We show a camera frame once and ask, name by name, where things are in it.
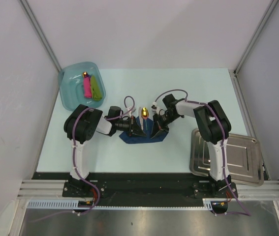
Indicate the dark blue paper napkin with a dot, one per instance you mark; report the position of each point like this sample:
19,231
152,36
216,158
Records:
143,140

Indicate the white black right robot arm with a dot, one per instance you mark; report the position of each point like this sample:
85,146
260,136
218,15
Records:
213,126

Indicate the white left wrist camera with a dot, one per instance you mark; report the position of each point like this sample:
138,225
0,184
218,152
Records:
130,110

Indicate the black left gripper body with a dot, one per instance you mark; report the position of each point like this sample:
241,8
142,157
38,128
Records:
123,125

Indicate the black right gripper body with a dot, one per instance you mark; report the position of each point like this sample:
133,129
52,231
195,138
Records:
164,120

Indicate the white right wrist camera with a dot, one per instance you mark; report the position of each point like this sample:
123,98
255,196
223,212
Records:
155,108

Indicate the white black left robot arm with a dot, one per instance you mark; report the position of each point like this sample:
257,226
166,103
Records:
81,126

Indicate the stainless steel tray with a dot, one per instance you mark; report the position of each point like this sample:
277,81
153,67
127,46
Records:
243,158

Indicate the green rolled napkin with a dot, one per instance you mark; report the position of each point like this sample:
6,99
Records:
95,90

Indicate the translucent blue plastic bin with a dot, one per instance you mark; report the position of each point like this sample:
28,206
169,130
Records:
71,88

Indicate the light blue cable duct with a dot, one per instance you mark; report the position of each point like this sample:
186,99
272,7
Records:
76,205

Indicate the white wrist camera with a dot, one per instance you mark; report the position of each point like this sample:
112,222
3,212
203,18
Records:
155,108
130,110

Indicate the pink rolled napkin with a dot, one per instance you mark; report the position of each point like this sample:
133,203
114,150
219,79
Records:
87,87

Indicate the ornate silver table knife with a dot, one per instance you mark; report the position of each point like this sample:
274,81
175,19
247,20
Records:
141,120

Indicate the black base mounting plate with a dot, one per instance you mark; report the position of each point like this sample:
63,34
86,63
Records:
141,189

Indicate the aluminium rail frame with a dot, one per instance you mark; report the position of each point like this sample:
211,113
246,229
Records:
113,156

